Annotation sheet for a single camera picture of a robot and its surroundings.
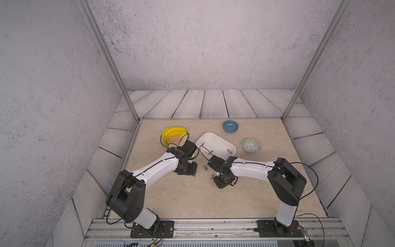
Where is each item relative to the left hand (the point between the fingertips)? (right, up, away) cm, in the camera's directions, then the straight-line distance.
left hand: (194, 173), depth 85 cm
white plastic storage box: (+9, +14, +21) cm, 26 cm away
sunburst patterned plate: (-16, +16, +24) cm, 33 cm away
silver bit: (+9, -4, +5) cm, 11 cm away
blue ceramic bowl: (+25, +26, +29) cm, 46 cm away
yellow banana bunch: (-17, +23, +22) cm, 36 cm away
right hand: (+15, -7, +2) cm, 17 cm away
